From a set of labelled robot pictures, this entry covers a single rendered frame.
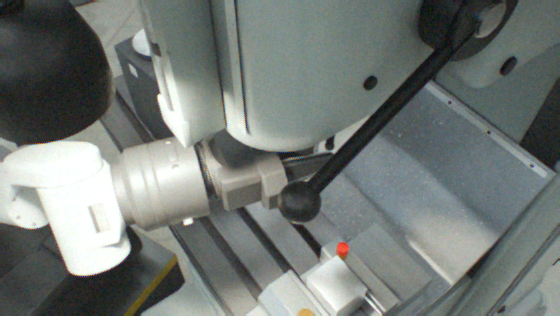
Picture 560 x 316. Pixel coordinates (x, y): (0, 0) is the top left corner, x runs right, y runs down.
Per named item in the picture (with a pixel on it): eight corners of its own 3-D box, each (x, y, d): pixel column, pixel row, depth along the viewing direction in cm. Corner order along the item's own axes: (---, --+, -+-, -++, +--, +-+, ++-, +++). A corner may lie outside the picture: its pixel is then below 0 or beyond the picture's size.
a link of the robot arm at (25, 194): (53, 168, 41) (-26, 161, 48) (86, 255, 44) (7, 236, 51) (110, 141, 46) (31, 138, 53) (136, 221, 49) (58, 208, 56)
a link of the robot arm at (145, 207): (152, 155, 44) (22, 189, 41) (181, 255, 47) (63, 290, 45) (147, 126, 54) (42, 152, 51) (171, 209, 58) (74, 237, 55)
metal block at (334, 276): (332, 328, 64) (336, 311, 60) (305, 294, 67) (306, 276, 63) (361, 306, 66) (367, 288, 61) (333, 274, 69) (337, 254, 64)
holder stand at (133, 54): (201, 179, 90) (183, 102, 74) (136, 117, 99) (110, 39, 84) (249, 145, 95) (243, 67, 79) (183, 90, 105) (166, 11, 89)
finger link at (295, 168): (329, 164, 53) (276, 179, 52) (332, 146, 51) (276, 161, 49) (335, 175, 52) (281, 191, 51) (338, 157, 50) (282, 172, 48)
